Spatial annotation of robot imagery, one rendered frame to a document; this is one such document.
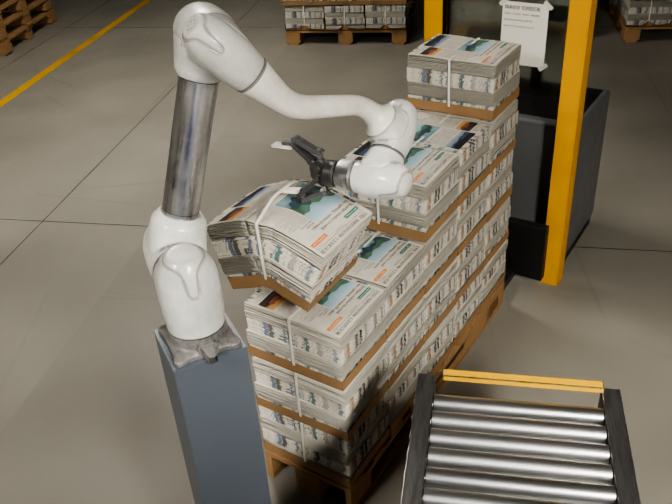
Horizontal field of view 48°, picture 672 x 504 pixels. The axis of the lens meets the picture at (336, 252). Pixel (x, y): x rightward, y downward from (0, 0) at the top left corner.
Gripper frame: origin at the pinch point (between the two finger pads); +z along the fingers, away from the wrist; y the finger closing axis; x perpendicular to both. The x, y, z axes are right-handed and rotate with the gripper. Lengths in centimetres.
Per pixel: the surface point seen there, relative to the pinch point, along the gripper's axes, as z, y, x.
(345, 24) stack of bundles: 256, 81, 458
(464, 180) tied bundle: -22, 38, 80
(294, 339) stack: -1, 56, -9
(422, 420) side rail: -54, 55, -27
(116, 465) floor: 81, 124, -31
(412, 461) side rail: -58, 56, -41
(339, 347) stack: -19, 53, -10
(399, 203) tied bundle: -12, 33, 48
